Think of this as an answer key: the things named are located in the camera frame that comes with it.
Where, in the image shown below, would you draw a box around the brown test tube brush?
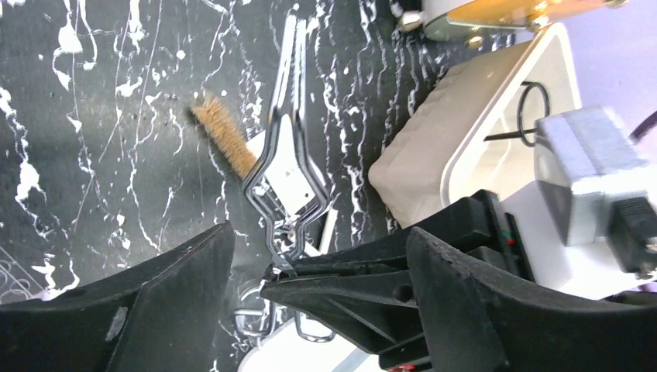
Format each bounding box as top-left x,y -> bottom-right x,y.
189,95 -> 256,180

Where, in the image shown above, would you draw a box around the white plastic bin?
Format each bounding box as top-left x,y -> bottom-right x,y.
368,23 -> 582,227

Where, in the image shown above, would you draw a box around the black wire tripod ring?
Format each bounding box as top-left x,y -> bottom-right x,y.
482,81 -> 552,149

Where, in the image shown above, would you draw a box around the metal crucible tongs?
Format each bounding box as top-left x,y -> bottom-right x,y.
233,12 -> 337,343

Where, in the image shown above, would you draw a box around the white clay pipe triangle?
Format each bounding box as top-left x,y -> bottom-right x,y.
304,208 -> 338,257

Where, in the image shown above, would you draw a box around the white paper packet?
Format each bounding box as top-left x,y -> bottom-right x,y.
253,115 -> 315,215

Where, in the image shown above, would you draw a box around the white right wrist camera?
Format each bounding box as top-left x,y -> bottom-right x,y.
503,106 -> 656,299

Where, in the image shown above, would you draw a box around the cream cylindrical drawer cabinet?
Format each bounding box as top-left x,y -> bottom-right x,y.
397,0 -> 627,49

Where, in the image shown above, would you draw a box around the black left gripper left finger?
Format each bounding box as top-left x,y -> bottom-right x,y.
1,222 -> 235,371

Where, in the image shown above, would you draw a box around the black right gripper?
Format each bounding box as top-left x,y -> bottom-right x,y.
259,190 -> 535,372

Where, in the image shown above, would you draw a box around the white bin lid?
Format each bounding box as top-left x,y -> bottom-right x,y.
238,321 -> 381,372

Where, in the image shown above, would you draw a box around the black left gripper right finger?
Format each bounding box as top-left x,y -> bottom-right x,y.
406,228 -> 656,371

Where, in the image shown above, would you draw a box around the clear plastic tube rack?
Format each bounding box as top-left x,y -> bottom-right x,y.
0,248 -> 47,305

